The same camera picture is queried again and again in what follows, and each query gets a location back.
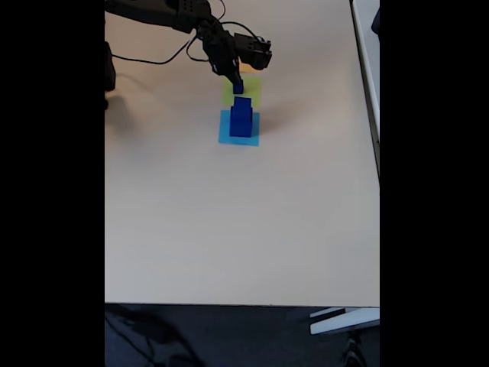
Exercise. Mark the dark object on desk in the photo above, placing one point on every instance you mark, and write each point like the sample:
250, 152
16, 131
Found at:
376, 21

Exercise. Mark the large blue cube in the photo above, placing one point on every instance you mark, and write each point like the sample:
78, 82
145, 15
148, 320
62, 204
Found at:
240, 130

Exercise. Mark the orange paper square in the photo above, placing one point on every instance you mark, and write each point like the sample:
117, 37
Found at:
246, 70

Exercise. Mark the small blue cube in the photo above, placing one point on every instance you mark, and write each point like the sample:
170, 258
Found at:
237, 90

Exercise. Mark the medium blue cube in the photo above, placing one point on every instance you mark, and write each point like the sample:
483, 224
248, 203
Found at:
242, 107

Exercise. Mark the light blue paper square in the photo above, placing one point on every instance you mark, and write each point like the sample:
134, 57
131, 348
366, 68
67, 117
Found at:
244, 141

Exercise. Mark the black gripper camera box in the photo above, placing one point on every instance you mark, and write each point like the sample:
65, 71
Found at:
254, 51

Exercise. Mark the green paper square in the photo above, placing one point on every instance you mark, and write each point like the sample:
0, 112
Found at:
254, 93

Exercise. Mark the white neighbouring desk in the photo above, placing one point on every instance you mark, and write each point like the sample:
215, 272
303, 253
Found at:
368, 57

